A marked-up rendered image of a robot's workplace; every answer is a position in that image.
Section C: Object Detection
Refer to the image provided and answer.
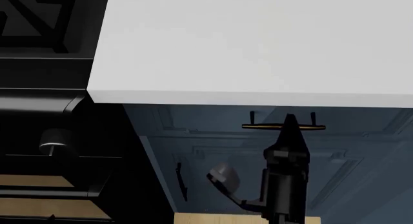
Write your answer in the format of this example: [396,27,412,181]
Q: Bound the black cabinet door handle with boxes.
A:
[174,161,189,203]

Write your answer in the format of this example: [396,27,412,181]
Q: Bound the brass and black drawer handle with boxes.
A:
[241,110,327,132]

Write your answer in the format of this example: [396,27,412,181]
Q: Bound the black stove grate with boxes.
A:
[0,0,79,54]

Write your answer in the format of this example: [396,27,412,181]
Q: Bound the black stove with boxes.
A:
[0,0,177,224]

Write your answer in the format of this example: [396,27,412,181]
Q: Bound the black stove knob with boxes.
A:
[38,127,74,158]

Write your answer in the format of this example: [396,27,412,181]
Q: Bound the blue drawer front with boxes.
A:
[123,103,413,147]

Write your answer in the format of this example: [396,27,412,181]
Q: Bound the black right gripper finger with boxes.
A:
[290,114,310,154]
[264,114,292,152]

